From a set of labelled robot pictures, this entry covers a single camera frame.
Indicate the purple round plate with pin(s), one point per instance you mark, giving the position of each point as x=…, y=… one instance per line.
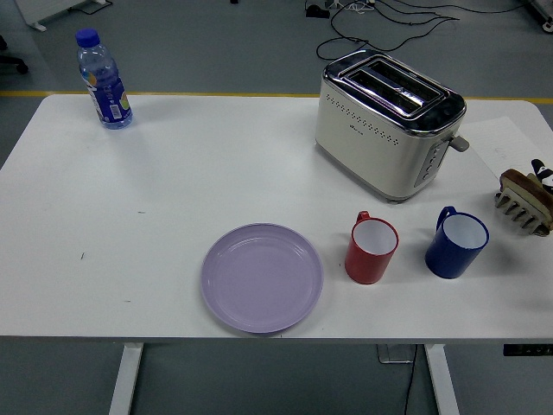
x=261, y=279

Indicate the clear bracket under table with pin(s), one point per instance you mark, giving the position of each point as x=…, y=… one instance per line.
x=389, y=354

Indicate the white furniture base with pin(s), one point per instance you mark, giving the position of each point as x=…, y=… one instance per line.
x=47, y=10

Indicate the blue enamel mug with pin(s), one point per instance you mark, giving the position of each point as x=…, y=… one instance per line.
x=447, y=261

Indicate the red enamel mug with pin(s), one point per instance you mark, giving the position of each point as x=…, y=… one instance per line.
x=367, y=266

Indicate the white table leg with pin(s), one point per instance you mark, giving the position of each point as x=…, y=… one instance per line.
x=443, y=380
x=126, y=380

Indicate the black table control panel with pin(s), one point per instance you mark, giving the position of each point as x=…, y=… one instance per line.
x=527, y=350

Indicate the black office chair base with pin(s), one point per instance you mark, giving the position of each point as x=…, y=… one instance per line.
x=13, y=58

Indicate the silver metal toast rack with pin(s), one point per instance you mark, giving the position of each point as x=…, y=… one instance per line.
x=525, y=216

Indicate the cream and chrome toaster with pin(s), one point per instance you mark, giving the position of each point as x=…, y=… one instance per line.
x=380, y=147

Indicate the brown-crusted bread slice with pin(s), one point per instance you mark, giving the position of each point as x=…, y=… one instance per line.
x=523, y=183

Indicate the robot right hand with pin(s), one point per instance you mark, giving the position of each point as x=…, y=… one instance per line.
x=543, y=175

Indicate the black floor power box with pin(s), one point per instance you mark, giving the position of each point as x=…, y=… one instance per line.
x=316, y=10

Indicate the white paper sheet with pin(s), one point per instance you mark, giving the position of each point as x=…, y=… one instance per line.
x=510, y=138

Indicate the grey furniture frame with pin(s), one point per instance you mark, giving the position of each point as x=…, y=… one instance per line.
x=545, y=13

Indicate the blue-capped water bottle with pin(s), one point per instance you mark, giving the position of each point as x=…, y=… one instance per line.
x=106, y=95

